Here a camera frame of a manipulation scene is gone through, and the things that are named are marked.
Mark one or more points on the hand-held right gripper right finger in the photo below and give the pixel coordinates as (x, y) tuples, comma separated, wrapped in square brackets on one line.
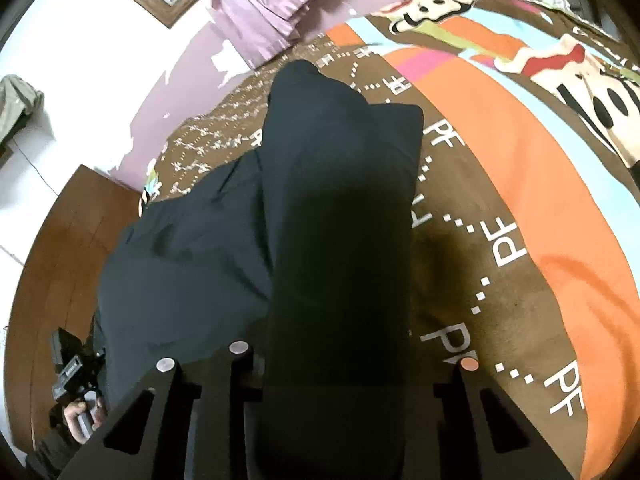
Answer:
[(445, 395)]

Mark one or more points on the black garment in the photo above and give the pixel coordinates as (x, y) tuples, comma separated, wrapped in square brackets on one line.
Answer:
[(330, 210)]

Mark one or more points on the person's left hand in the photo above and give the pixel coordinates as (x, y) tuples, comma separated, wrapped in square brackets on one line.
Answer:
[(80, 420)]

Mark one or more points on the wooden headboard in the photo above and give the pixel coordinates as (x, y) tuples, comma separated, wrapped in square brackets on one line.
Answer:
[(65, 260)]

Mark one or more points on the printed cartoon blanket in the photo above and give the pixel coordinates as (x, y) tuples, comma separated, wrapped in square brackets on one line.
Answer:
[(525, 185)]

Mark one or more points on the purple tied curtain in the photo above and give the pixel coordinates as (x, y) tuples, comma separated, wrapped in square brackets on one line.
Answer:
[(265, 5)]

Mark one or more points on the grey-green hanging garment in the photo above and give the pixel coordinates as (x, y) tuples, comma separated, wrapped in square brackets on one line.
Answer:
[(17, 105)]

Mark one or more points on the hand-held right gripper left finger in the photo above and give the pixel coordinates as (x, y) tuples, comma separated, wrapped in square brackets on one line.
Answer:
[(247, 377)]

